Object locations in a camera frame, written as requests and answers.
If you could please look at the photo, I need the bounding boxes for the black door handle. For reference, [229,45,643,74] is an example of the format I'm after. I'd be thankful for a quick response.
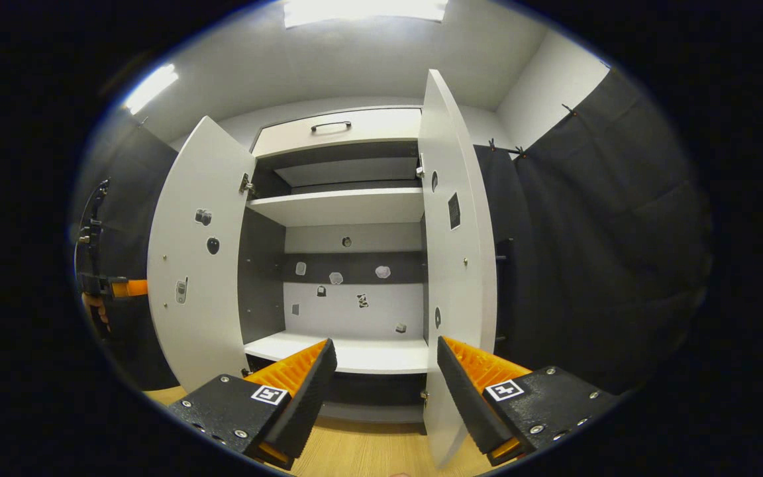
[495,237,515,345]

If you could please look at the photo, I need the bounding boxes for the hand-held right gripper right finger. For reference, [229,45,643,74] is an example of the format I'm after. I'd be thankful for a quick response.
[436,335,622,467]

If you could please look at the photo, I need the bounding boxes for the narrow ceiling light strip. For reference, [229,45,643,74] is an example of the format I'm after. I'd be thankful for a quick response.
[123,63,179,115]

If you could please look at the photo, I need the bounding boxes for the cat-sticker white cabinet door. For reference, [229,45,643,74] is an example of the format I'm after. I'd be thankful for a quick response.
[417,69,498,470]

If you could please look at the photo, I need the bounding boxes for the camera-sticker white cabinet door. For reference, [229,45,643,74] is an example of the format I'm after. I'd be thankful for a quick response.
[147,116,256,393]

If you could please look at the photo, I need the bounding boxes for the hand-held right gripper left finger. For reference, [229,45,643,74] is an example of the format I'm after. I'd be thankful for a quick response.
[166,339,338,471]

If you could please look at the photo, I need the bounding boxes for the black backdrop cloth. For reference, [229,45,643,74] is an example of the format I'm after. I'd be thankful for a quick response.
[70,66,713,395]

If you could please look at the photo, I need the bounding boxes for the rectangular ceiling light panel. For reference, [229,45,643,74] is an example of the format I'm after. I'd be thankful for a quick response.
[282,0,450,28]

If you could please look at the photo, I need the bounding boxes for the white cabinet drawer front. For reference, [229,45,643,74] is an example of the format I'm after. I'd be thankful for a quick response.
[251,107,422,158]

